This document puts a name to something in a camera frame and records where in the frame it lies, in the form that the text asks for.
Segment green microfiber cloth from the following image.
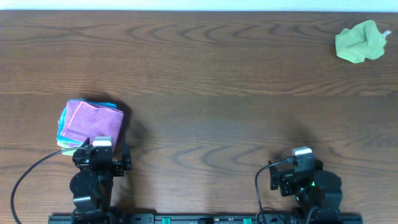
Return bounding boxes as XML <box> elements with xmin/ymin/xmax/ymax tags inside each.
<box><xmin>335</xmin><ymin>20</ymin><xmax>392</xmax><ymax>63</ymax></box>

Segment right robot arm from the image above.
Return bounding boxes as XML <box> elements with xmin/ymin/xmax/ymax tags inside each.
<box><xmin>268</xmin><ymin>153</ymin><xmax>343</xmax><ymax>224</ymax></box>

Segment blue folded cloth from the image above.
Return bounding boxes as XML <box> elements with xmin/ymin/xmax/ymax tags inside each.
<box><xmin>56</xmin><ymin>98</ymin><xmax>117</xmax><ymax>148</ymax></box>

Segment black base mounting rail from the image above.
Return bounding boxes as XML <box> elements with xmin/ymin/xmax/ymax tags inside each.
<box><xmin>47</xmin><ymin>213</ymin><xmax>363</xmax><ymax>224</ymax></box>

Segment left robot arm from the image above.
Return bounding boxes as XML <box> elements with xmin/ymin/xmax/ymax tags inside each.
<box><xmin>70</xmin><ymin>136</ymin><xmax>131</xmax><ymax>224</ymax></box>

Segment light green folded cloth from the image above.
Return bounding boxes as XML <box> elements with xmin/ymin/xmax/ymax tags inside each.
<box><xmin>57</xmin><ymin>140</ymin><xmax>82</xmax><ymax>156</ymax></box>

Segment purple folded cloth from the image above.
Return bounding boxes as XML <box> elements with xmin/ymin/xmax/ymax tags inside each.
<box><xmin>62</xmin><ymin>101</ymin><xmax>124</xmax><ymax>148</ymax></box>

